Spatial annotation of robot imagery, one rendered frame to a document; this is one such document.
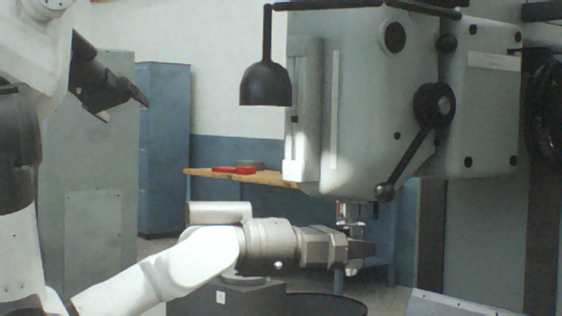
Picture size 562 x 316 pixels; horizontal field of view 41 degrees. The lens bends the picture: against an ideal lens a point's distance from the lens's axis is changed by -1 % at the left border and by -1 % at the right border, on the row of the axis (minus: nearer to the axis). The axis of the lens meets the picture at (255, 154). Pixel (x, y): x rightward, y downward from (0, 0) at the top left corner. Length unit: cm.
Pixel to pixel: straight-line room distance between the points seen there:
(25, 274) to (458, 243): 86
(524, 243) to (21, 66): 92
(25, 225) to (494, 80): 75
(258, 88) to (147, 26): 878
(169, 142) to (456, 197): 711
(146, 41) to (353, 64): 873
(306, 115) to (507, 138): 38
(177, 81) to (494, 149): 742
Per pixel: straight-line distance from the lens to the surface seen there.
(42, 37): 106
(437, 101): 112
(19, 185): 94
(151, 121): 836
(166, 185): 851
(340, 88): 107
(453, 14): 107
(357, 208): 116
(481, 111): 123
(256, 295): 140
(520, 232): 144
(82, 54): 148
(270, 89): 98
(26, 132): 91
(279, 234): 110
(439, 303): 155
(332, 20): 109
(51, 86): 103
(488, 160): 125
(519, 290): 146
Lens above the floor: 143
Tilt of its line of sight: 3 degrees down
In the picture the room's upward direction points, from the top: 1 degrees clockwise
